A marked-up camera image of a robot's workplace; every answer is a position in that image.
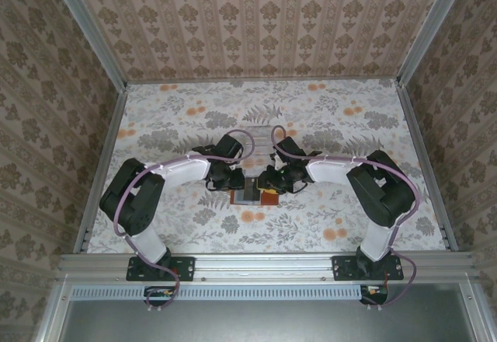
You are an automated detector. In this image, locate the aluminium frame post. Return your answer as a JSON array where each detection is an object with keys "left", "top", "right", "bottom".
[
  {"left": 396, "top": 0, "right": 475, "bottom": 86},
  {"left": 41, "top": 0, "right": 130, "bottom": 92}
]

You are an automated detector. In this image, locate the floral patterned table cover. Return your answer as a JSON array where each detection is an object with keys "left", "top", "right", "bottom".
[{"left": 83, "top": 79, "right": 448, "bottom": 253}]

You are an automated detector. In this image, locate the brown leather card holder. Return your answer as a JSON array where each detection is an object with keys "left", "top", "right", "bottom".
[{"left": 231, "top": 176, "right": 280, "bottom": 207}]

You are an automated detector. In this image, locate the aluminium mounting rail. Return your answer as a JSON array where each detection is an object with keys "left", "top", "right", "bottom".
[{"left": 57, "top": 252, "right": 478, "bottom": 283}]

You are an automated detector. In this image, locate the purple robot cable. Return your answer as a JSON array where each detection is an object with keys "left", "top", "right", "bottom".
[
  {"left": 114, "top": 129, "right": 257, "bottom": 310},
  {"left": 270, "top": 124, "right": 422, "bottom": 310}
]

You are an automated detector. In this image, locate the aluminium table side rail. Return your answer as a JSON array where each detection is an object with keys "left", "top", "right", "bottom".
[
  {"left": 72, "top": 83, "right": 129, "bottom": 253},
  {"left": 394, "top": 81, "right": 461, "bottom": 253}
]

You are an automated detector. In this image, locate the black cable connector box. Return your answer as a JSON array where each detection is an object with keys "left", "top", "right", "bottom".
[
  {"left": 360, "top": 284, "right": 389, "bottom": 305},
  {"left": 143, "top": 284, "right": 176, "bottom": 306}
]

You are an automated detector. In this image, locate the white slotted cable duct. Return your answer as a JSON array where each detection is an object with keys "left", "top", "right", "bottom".
[{"left": 71, "top": 284, "right": 389, "bottom": 302}]

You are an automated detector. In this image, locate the grey metal panel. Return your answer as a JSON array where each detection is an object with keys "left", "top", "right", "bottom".
[{"left": 36, "top": 281, "right": 497, "bottom": 342}]

